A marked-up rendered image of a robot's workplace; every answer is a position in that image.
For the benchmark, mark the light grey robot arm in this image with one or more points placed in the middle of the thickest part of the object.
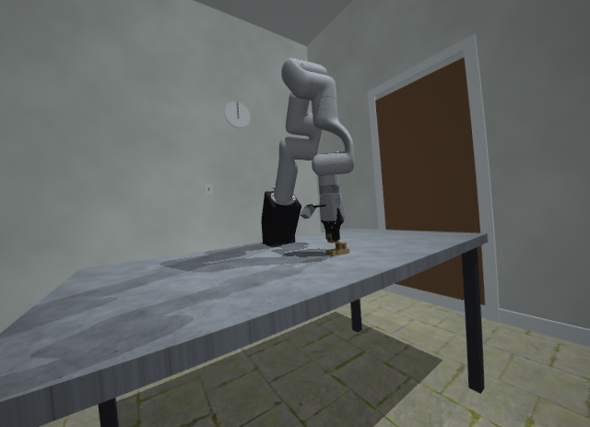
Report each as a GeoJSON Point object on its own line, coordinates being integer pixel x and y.
{"type": "Point", "coordinates": [309, 82]}

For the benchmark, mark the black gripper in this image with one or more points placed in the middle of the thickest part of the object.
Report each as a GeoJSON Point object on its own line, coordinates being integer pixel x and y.
{"type": "Point", "coordinates": [332, 213]}

